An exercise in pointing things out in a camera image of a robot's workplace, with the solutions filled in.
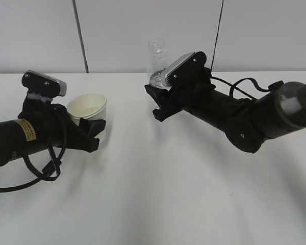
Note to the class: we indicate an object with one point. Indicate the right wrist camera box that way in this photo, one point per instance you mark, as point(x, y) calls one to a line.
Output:
point(184, 67)

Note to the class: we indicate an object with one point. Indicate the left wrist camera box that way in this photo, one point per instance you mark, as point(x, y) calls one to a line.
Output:
point(43, 85)

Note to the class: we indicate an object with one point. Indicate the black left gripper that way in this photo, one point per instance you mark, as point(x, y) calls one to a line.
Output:
point(64, 133)

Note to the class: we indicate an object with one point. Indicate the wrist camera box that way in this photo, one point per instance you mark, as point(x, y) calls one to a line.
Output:
point(43, 85)
point(184, 67)

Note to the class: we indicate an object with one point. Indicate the clear green-label water bottle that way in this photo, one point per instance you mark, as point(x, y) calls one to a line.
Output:
point(158, 62)

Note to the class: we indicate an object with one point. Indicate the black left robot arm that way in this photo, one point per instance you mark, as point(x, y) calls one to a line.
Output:
point(34, 129)

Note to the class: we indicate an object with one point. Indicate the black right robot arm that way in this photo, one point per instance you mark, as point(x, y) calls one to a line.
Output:
point(247, 123)

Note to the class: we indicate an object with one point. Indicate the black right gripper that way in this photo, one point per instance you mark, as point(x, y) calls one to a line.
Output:
point(189, 94)

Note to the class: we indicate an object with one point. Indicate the white paper cup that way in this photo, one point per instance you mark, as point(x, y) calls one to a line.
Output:
point(89, 106)

